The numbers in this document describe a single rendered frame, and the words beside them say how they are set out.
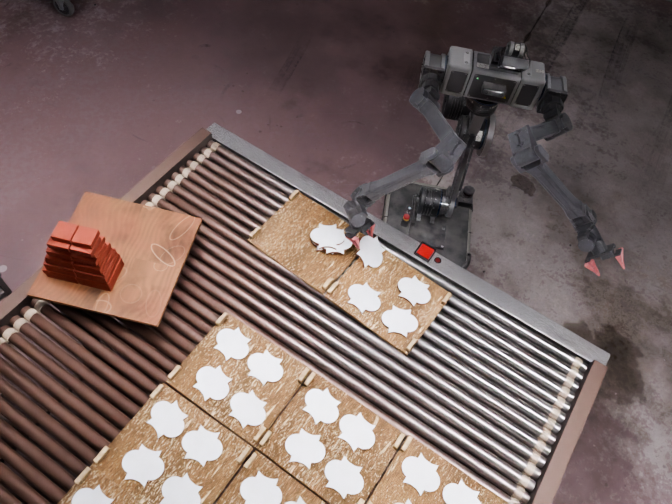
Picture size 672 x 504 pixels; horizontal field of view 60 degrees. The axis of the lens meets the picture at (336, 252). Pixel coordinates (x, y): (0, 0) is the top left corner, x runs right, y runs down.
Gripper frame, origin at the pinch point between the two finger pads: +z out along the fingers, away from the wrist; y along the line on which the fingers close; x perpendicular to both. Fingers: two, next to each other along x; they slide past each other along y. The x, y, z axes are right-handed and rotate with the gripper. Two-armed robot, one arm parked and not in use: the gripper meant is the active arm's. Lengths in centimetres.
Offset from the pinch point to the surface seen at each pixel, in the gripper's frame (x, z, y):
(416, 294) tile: -21.4, 22.0, 1.3
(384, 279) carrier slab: -8.9, 15.4, -2.9
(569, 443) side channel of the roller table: -89, 63, -3
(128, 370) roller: 21, -9, -102
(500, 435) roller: -72, 54, -18
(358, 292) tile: -7.6, 12.3, -16.0
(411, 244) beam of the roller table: -3.1, 16.2, 20.3
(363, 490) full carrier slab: -55, 38, -69
